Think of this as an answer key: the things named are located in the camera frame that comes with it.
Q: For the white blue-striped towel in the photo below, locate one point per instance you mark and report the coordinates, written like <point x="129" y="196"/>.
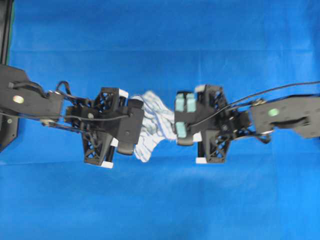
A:
<point x="157" y="125"/>

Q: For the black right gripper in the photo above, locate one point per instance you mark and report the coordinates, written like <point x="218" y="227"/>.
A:
<point x="220" y="127"/>

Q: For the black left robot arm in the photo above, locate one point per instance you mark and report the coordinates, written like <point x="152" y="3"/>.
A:
<point x="21" y="98"/>

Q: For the black table edge frame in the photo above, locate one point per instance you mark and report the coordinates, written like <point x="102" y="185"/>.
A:
<point x="6" y="18"/>

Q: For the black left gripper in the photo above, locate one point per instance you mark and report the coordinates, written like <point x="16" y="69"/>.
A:
<point x="96" y="119"/>

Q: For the blue table cloth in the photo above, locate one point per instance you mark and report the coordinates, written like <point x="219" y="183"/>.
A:
<point x="262" y="191"/>

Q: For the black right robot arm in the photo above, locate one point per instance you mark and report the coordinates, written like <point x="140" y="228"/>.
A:
<point x="300" y="112"/>

